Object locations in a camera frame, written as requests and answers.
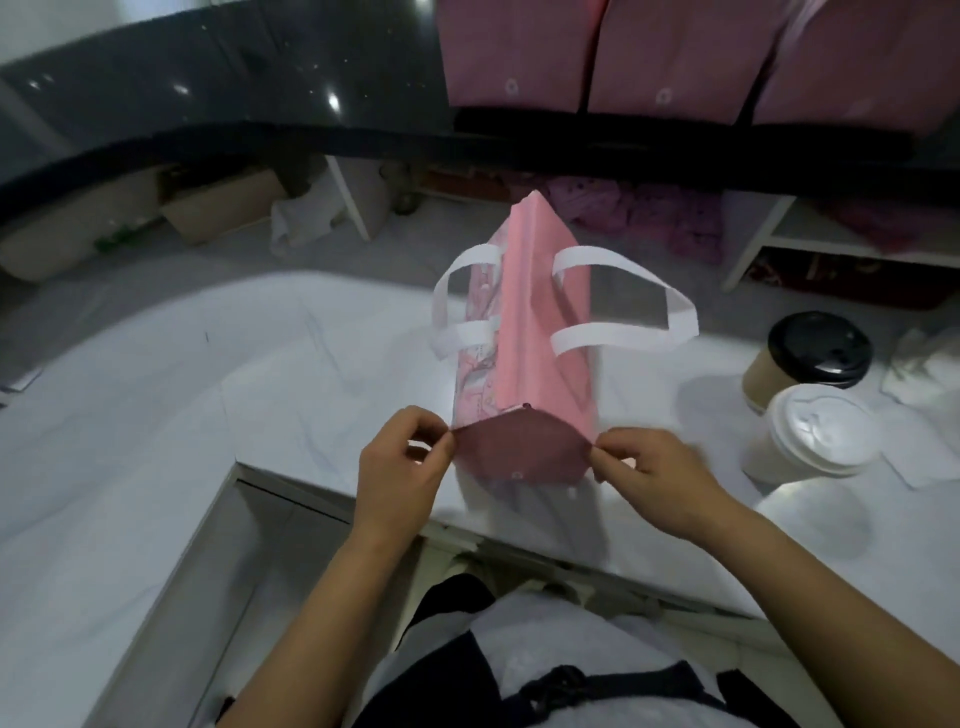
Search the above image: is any person's left hand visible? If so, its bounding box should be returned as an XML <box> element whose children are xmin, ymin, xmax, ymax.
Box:
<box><xmin>351</xmin><ymin>405</ymin><xmax>458</xmax><ymax>541</ymax></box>

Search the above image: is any person's right hand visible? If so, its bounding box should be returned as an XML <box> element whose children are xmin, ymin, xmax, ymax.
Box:
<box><xmin>589</xmin><ymin>427</ymin><xmax>741</xmax><ymax>546</ymax></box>

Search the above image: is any pink bag with white handles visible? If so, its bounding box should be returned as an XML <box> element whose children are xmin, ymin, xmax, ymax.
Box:
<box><xmin>430</xmin><ymin>189</ymin><xmax>700</xmax><ymax>486</ymax></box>

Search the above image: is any person's left forearm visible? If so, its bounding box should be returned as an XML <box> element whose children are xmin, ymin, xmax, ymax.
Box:
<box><xmin>216</xmin><ymin>521</ymin><xmax>421</xmax><ymax>728</ymax></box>

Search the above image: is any person's right forearm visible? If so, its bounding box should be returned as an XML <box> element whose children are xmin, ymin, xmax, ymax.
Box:
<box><xmin>701</xmin><ymin>504</ymin><xmax>960</xmax><ymax>728</ymax></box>

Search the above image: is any person's white shirt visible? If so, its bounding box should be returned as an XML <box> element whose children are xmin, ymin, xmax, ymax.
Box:
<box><xmin>361</xmin><ymin>592</ymin><xmax>759</xmax><ymax>728</ymax></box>

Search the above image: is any paper cup white lid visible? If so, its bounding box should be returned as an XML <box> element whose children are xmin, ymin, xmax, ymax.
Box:
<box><xmin>741</xmin><ymin>384</ymin><xmax>887</xmax><ymax>487</ymax></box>

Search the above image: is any person's black apron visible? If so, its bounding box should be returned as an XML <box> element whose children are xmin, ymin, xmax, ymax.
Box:
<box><xmin>352</xmin><ymin>574</ymin><xmax>804</xmax><ymax>728</ymax></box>

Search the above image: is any brown paper cup black lid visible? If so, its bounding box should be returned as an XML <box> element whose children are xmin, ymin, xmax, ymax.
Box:
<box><xmin>741</xmin><ymin>311</ymin><xmax>876</xmax><ymax>415</ymax></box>

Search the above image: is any purple patterned cloth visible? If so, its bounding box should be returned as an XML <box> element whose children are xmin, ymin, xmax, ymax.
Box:
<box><xmin>517</xmin><ymin>174</ymin><xmax>727</xmax><ymax>266</ymax></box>

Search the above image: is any white plastic bag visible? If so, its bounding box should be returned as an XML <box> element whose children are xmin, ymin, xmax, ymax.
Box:
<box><xmin>269</xmin><ymin>177</ymin><xmax>354</xmax><ymax>258</ymax></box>

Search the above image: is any white shelf unit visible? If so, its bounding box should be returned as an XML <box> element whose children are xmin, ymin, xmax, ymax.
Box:
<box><xmin>721</xmin><ymin>193</ymin><xmax>960</xmax><ymax>294</ymax></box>

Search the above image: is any flat white napkin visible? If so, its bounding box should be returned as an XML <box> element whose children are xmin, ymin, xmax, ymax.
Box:
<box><xmin>873</xmin><ymin>403</ymin><xmax>960</xmax><ymax>490</ymax></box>

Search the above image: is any dark red patterned box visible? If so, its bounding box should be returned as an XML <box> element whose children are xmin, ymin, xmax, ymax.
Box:
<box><xmin>748</xmin><ymin>249</ymin><xmax>960</xmax><ymax>312</ymax></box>

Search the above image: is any crumpled white napkin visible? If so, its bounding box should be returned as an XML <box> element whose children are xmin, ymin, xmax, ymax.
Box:
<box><xmin>880</xmin><ymin>325</ymin><xmax>960</xmax><ymax>408</ymax></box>

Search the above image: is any cardboard box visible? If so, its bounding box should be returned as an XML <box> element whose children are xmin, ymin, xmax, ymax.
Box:
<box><xmin>160</xmin><ymin>168</ymin><xmax>289</xmax><ymax>246</ymax></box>

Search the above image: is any beige storage bin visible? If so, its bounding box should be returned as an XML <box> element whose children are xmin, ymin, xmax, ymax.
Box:
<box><xmin>0</xmin><ymin>171</ymin><xmax>168</xmax><ymax>284</ymax></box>

